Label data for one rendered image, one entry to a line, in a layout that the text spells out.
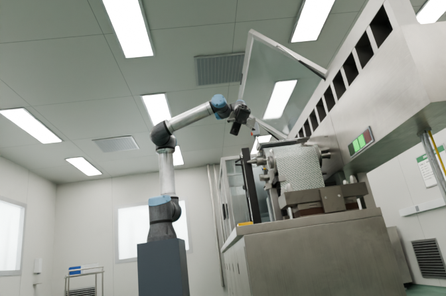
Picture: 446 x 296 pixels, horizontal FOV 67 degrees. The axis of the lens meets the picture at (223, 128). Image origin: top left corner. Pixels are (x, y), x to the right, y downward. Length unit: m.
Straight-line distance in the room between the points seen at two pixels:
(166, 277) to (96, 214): 6.17
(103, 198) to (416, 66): 7.10
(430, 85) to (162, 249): 1.28
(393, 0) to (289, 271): 1.13
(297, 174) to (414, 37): 0.91
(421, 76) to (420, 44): 0.13
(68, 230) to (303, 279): 6.74
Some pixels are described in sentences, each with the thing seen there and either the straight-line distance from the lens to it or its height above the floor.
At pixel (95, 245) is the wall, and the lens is 7.71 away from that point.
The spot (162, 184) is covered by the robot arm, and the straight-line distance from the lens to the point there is 1.94.
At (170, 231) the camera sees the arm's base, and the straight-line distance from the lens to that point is 1.75.
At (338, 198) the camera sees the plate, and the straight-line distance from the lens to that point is 1.68.
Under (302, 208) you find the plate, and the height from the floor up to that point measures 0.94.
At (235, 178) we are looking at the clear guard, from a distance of 2.89.
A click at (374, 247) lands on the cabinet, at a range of 1.67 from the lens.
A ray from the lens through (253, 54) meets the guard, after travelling 2.24.
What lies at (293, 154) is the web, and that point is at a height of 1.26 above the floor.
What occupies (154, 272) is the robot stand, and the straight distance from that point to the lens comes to 1.70.
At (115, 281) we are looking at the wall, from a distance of 7.58.
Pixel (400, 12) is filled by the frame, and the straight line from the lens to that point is 1.43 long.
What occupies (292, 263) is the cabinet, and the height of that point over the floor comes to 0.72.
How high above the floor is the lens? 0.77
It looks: 21 degrees up
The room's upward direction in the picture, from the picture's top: 8 degrees counter-clockwise
